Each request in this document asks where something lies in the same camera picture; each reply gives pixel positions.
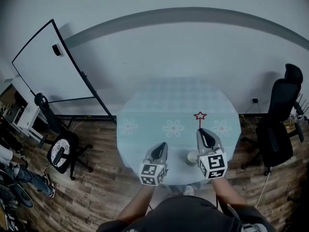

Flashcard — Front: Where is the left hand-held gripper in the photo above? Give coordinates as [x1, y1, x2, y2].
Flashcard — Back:
[139, 142, 169, 187]

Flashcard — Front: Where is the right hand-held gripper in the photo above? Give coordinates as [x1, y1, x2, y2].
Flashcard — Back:
[196, 128, 228, 180]

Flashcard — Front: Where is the red star wand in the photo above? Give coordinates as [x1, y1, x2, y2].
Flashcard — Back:
[193, 111, 208, 130]

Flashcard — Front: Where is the white cup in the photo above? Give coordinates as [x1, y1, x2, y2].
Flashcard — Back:
[187, 150, 201, 166]

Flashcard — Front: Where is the person's right forearm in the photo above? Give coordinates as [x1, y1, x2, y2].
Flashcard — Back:
[211, 177, 248, 209]

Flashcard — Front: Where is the person's left forearm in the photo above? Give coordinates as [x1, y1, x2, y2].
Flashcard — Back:
[117, 184, 154, 223]

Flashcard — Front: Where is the round table with blue tablecloth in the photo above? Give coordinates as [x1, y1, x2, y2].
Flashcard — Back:
[116, 77, 242, 187]

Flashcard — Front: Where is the person's right shoe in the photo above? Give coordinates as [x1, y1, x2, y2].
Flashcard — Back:
[183, 185, 195, 197]

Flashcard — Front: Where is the person's dark shirt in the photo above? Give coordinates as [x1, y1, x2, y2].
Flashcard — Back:
[96, 195, 273, 232]

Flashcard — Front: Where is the black office chair thin back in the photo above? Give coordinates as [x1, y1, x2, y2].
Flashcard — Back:
[33, 92, 94, 181]

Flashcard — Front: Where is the black mesh office chair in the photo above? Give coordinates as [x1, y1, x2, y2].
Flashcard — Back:
[240, 63, 305, 176]

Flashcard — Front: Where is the white patterned seat cushion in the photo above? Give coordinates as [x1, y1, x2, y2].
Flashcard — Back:
[49, 139, 70, 168]

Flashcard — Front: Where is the black router with antennas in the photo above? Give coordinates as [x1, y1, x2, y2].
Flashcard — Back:
[293, 93, 309, 123]

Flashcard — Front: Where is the white desk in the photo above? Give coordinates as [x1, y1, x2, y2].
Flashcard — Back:
[12, 77, 49, 142]

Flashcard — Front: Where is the whiteboard on black stand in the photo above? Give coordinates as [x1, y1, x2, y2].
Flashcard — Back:
[11, 18, 118, 125]

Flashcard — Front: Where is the black whiteboard eraser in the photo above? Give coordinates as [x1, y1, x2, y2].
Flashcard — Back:
[52, 43, 63, 57]

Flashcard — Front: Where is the white floor cable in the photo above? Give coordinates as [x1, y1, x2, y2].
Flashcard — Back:
[255, 174, 270, 208]

